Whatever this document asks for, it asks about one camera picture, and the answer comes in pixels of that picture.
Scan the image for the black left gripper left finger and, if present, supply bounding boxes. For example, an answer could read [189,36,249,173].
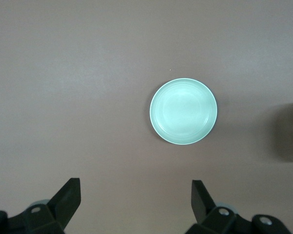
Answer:
[8,177,82,234]

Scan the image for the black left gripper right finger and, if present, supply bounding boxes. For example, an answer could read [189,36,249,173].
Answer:
[185,180,254,234]

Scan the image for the pale green round plate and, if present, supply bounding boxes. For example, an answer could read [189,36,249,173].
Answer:
[149,78,218,146]

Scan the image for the brown table cover sheet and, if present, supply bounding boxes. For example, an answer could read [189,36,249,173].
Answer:
[0,0,293,234]

